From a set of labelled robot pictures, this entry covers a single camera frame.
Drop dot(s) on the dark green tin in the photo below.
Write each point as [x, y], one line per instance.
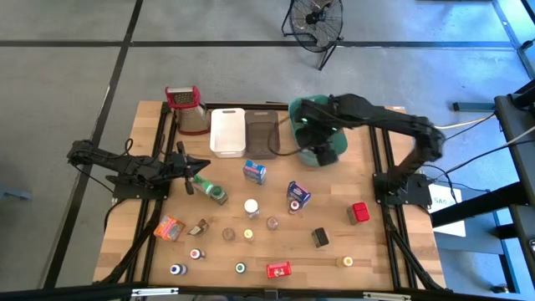
[320, 237]

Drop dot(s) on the cork lid glass spice jar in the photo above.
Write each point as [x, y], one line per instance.
[228, 234]

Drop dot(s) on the red food colouring bottle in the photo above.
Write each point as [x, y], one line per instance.
[294, 206]

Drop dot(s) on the teal green plastic bin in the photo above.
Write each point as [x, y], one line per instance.
[296, 104]

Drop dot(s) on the red Froot Loops box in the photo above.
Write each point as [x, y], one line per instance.
[278, 270]

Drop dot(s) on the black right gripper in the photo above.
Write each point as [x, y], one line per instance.
[319, 125]

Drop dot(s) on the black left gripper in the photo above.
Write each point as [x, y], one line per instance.
[179, 165]

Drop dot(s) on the orange food colouring bottle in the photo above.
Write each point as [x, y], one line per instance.
[344, 261]

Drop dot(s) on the black castor wheel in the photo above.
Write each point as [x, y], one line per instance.
[499, 288]

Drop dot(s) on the white plastic bin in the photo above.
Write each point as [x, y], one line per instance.
[227, 134]

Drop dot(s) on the black side desk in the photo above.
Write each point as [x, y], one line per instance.
[516, 125]

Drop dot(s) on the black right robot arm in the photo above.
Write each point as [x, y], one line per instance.
[388, 119]

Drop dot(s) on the green food colouring bottle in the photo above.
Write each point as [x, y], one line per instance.
[240, 268]

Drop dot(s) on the grey metal floor foot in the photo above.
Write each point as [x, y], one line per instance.
[472, 107]

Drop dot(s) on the orange snack packet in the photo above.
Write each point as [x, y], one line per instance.
[169, 228]

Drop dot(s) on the red lid spice container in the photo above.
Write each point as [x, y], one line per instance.
[358, 213]

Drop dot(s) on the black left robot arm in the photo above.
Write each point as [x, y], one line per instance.
[125, 165]

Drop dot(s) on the green Apple Jacks box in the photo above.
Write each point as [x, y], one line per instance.
[201, 184]

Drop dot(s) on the black crossbar silver brackets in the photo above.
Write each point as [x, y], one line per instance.
[62, 293]

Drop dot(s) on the white paper sheet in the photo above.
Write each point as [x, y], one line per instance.
[449, 217]

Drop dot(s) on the white lid bagel seasoning jar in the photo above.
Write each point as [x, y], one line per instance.
[251, 207]

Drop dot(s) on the pink food colouring bottle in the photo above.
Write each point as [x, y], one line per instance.
[196, 253]

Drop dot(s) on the small brown packet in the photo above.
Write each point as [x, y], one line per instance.
[198, 228]

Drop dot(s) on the blue food colouring bottle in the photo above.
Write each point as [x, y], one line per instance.
[178, 269]

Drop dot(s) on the grey floor object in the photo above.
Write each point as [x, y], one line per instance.
[18, 194]

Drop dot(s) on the yellow food colouring bottle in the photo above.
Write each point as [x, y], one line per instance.
[248, 234]

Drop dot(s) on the blue Rice Krispies box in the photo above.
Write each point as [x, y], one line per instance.
[255, 172]

